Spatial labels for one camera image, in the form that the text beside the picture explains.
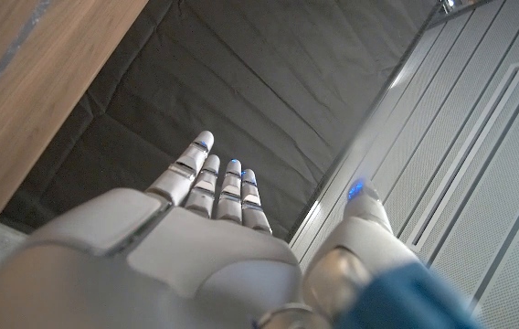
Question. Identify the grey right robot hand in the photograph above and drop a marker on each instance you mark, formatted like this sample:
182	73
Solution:
172	260

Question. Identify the black curtain backdrop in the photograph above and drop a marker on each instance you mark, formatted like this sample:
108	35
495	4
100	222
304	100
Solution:
241	68

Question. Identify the blue right wrist plug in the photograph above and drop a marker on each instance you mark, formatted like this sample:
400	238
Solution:
405	301

